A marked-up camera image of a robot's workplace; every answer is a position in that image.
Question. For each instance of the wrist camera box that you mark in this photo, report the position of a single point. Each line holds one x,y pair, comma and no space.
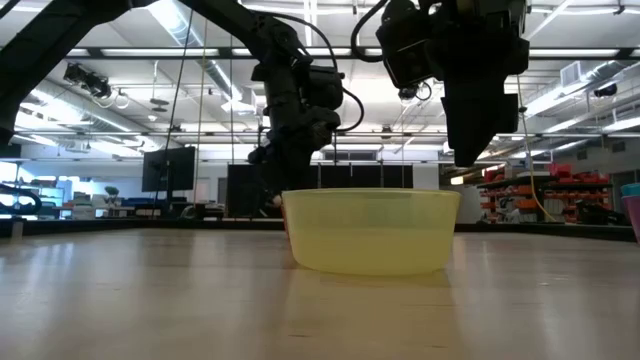
325,87
405,45

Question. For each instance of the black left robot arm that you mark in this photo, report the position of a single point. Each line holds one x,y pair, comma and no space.
50,40

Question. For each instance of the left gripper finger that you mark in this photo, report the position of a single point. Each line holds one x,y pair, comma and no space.
267,170
292,175

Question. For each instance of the purple plastic bowl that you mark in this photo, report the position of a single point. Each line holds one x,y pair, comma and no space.
634,217

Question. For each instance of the small green plant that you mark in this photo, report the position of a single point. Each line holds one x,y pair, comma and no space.
111,191

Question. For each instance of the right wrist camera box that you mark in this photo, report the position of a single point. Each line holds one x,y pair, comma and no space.
405,45

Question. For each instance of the yellow plastic bowl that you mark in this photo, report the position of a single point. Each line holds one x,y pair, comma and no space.
372,232

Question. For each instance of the black aluminium table frame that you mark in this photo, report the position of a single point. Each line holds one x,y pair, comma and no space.
150,225

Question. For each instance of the black partition wall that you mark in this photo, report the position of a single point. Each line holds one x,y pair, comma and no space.
350,176

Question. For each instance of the black ceiling fixture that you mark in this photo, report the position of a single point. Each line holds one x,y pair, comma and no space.
89,79

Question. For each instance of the shelf with red bins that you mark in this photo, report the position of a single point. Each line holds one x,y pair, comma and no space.
550,192

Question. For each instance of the blue plastic bowl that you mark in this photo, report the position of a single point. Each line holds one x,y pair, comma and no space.
632,189

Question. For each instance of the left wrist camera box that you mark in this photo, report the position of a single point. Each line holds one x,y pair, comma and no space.
325,87

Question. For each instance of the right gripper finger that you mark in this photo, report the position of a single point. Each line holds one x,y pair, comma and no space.
470,130
509,112

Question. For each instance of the black curved chair part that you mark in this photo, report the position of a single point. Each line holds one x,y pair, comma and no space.
22,196

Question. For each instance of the black monitor on stand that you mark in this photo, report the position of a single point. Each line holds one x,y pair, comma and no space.
168,169

